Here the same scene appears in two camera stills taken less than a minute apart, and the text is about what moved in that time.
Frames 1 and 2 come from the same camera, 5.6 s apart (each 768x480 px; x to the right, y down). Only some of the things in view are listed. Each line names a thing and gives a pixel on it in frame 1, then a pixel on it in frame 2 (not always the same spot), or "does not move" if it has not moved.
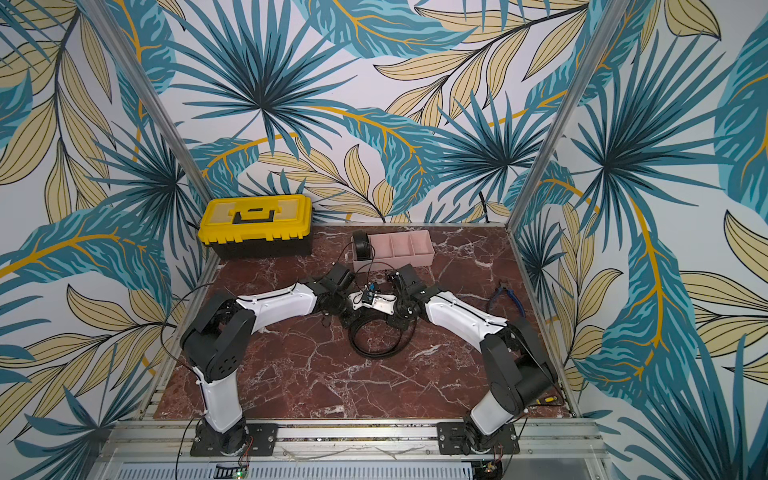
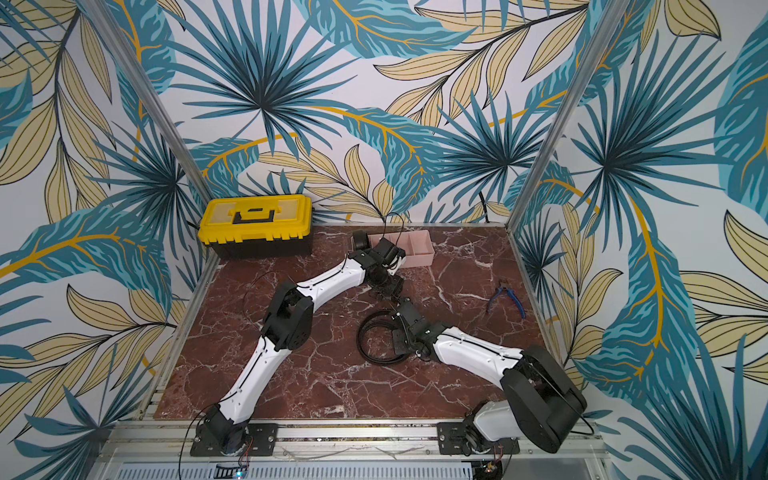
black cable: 362,244 does not move
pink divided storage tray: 395,251 does not move
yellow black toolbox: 258,226 does not move
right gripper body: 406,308 to 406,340
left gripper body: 344,308 to 387,282
